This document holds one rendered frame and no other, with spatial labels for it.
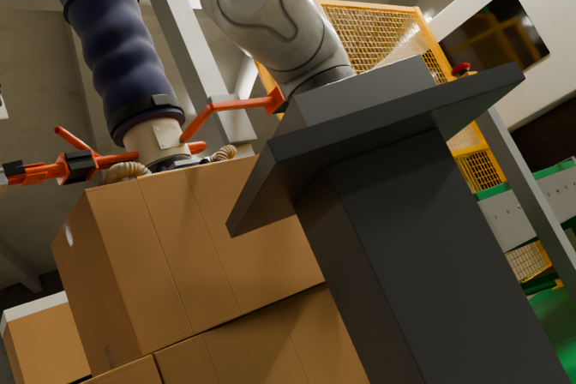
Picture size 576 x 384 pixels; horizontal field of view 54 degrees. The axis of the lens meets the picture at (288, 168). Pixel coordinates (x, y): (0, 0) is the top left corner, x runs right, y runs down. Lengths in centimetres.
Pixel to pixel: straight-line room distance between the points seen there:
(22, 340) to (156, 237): 155
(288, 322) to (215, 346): 22
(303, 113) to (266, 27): 16
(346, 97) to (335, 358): 77
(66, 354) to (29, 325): 21
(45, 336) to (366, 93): 213
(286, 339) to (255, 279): 17
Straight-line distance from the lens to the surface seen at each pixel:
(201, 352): 136
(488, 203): 210
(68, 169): 155
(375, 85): 109
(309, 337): 153
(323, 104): 103
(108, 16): 181
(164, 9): 361
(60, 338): 287
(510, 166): 200
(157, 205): 142
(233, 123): 319
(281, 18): 98
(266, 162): 89
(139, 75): 170
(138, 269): 135
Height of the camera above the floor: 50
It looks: 14 degrees up
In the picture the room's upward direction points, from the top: 24 degrees counter-clockwise
